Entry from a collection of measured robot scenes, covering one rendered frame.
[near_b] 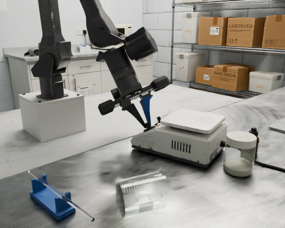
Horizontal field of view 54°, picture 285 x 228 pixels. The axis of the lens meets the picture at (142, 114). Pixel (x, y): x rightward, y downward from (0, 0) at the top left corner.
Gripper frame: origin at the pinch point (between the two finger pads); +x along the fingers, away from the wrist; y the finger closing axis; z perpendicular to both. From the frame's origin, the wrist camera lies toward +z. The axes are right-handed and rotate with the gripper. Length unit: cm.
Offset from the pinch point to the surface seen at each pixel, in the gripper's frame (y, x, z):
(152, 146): 1.6, 7.7, -4.6
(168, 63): -108, -48, 314
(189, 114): -10.1, 4.7, -3.9
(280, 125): -37.6, 20.1, 7.7
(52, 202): 22.9, 7.0, -20.4
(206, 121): -11.2, 7.4, -9.5
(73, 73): 16, -68, 232
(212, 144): -9.2, 11.9, -12.5
